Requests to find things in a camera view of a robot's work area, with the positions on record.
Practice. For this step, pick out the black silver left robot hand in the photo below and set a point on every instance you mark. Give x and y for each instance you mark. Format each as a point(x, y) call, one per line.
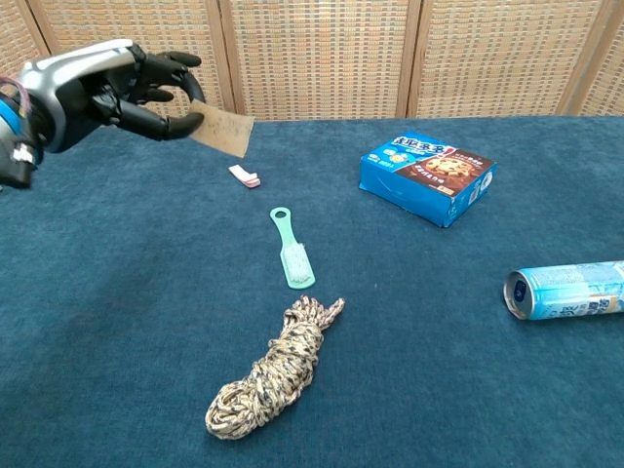
point(73, 88)

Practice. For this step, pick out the yellow scraper card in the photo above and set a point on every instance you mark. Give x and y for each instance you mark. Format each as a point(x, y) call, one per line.
point(226, 129)

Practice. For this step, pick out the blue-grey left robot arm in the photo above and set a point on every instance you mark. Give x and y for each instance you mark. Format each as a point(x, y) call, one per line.
point(12, 122)

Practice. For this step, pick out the white pink eraser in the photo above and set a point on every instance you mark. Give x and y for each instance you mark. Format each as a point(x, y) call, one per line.
point(245, 176)

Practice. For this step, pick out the woven wooden folding screen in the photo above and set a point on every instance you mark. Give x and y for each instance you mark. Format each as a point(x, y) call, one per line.
point(317, 53)

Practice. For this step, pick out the green plastic brush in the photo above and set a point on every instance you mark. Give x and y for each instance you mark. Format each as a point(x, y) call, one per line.
point(295, 265)

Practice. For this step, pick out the blue cookie box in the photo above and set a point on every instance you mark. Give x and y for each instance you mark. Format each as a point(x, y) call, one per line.
point(419, 180)

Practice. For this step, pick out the blue table cloth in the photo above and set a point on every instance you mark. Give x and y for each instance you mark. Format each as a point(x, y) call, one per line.
point(439, 380)

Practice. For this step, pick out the light blue drink can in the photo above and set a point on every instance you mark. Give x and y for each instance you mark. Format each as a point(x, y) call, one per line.
point(565, 292)

